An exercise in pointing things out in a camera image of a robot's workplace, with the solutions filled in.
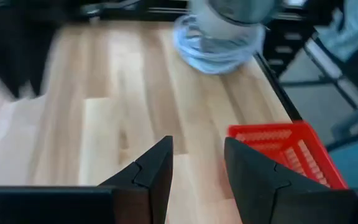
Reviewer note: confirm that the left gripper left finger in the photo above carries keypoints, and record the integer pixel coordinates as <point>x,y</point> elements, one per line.
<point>151,186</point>

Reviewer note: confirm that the red slotted plastic basket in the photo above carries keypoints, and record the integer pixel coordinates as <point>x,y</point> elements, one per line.
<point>291,143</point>

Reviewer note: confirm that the person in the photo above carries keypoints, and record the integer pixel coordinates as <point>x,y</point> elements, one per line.
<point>353,18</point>

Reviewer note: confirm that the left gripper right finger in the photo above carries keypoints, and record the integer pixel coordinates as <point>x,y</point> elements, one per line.
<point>259,193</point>

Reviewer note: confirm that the white tall cup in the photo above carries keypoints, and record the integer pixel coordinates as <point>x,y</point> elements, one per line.
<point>219,31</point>

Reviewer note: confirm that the black metal stand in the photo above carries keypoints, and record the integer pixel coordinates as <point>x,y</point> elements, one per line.
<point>353,59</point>

